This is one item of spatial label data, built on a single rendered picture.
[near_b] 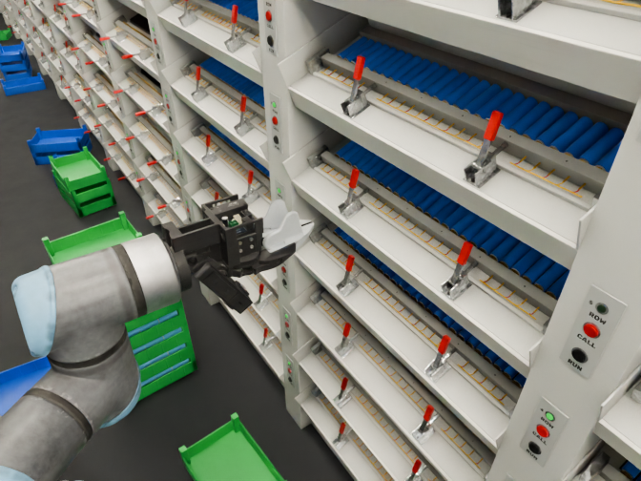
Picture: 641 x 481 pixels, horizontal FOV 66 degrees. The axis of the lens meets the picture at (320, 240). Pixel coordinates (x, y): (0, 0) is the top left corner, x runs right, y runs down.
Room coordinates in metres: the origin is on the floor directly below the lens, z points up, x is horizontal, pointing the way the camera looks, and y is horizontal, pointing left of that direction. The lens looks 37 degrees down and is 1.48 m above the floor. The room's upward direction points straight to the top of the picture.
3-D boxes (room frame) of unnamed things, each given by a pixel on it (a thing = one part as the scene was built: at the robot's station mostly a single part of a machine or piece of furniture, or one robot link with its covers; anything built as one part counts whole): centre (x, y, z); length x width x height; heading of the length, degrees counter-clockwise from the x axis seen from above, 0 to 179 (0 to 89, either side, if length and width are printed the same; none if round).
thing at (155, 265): (0.46, 0.21, 1.08); 0.10 x 0.05 x 0.09; 35
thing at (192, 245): (0.50, 0.14, 1.09); 0.12 x 0.08 x 0.09; 125
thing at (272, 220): (0.58, 0.06, 1.08); 0.09 x 0.03 x 0.06; 125
